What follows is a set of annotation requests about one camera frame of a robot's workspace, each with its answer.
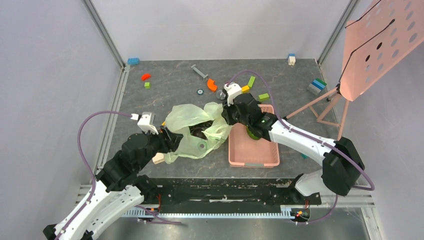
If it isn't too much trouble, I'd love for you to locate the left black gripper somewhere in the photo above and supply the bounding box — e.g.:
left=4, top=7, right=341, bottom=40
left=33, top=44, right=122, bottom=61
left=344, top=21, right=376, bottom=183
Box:
left=136, top=124, right=184, bottom=171

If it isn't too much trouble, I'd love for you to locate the fake mango green orange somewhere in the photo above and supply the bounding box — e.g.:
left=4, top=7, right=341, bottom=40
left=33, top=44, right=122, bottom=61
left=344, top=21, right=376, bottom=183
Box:
left=246, top=127, right=261, bottom=141

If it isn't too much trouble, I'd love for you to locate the dark fake grape bunch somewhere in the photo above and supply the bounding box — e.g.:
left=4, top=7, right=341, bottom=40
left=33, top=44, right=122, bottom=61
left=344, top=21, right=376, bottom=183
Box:
left=189, top=120, right=213, bottom=140

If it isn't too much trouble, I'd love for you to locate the green avocado plastic bag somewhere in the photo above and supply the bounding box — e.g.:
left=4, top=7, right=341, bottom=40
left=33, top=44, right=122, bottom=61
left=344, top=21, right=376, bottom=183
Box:
left=164, top=102, right=232, bottom=164

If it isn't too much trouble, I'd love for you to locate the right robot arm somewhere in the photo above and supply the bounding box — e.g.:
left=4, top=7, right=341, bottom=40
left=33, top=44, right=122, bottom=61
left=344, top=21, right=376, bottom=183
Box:
left=222, top=93, right=365, bottom=204

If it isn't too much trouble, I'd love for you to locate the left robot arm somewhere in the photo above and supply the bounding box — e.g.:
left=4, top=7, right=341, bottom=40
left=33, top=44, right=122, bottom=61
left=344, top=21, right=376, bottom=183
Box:
left=43, top=126, right=184, bottom=240

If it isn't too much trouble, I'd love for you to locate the yellow small block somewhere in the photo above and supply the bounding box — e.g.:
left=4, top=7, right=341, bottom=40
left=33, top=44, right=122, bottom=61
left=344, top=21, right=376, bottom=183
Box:
left=241, top=85, right=251, bottom=94

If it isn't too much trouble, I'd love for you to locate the short green block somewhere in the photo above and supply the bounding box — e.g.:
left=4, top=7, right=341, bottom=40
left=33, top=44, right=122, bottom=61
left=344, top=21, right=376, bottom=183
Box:
left=258, top=93, right=270, bottom=102

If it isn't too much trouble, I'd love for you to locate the white large brick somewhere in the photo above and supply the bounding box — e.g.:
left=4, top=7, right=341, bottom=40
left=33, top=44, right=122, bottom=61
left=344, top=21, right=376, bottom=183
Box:
left=152, top=152, right=165, bottom=165

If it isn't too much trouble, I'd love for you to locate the black microphone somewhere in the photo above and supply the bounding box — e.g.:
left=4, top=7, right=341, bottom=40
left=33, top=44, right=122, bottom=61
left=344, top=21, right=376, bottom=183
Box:
left=216, top=89, right=227, bottom=101

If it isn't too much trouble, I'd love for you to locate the long green block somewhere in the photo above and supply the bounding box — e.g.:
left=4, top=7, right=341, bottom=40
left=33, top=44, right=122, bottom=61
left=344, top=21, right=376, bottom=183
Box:
left=247, top=76, right=256, bottom=89

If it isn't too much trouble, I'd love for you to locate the pink plastic basket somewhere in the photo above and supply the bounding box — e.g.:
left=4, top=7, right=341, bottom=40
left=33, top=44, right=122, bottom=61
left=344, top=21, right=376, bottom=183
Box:
left=228, top=123, right=280, bottom=168

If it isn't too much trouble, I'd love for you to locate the orange curved track piece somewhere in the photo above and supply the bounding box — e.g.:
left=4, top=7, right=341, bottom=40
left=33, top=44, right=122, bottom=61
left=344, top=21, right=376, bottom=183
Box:
left=206, top=78, right=218, bottom=93

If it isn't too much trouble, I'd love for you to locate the red arch block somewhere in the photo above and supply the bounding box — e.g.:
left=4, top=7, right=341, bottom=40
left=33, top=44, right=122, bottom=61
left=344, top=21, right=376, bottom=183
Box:
left=140, top=73, right=151, bottom=82

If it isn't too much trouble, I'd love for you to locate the white blue small brick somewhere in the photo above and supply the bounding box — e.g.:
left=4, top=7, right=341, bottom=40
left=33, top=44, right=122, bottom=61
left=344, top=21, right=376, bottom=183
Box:
left=287, top=53, right=296, bottom=66

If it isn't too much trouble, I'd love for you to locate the grey blue green brick stack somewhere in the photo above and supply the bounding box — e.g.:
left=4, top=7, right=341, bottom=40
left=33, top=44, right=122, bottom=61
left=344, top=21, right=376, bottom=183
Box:
left=307, top=78, right=327, bottom=95

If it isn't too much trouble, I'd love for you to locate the pink music stand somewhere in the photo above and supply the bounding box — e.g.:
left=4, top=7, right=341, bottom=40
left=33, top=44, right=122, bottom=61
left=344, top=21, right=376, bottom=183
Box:
left=286, top=0, right=424, bottom=138

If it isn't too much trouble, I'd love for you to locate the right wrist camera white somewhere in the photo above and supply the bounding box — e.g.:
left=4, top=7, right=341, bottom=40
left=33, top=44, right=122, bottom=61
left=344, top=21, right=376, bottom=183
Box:
left=223, top=82, right=242, bottom=106

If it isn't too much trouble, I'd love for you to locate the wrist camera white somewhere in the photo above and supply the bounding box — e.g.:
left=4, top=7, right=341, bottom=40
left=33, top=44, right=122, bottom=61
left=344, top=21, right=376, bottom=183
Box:
left=223, top=82, right=242, bottom=106
left=130, top=112, right=159, bottom=135

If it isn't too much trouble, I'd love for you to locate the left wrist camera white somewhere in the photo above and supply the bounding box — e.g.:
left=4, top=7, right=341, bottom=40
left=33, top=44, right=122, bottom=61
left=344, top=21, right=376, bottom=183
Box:
left=130, top=112, right=159, bottom=135

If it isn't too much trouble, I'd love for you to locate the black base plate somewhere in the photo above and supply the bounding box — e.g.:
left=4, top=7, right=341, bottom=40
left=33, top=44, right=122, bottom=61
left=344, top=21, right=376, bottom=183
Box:
left=145, top=178, right=322, bottom=205

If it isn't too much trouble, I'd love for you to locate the blue brick at wall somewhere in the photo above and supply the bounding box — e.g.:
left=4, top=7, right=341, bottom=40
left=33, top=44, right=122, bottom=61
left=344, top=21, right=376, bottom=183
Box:
left=127, top=57, right=140, bottom=66

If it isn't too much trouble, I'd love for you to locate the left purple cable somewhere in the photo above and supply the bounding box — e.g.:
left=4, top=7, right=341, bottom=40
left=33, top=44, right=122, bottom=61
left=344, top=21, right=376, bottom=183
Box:
left=77, top=110, right=183, bottom=240

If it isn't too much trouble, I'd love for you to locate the purple cable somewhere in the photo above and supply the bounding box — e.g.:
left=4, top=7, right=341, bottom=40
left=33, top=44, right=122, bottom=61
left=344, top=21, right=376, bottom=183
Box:
left=77, top=110, right=183, bottom=240
left=226, top=70, right=376, bottom=225

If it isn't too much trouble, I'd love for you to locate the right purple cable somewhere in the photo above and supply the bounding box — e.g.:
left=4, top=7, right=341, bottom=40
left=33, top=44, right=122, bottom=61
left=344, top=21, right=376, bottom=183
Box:
left=226, top=70, right=376, bottom=225

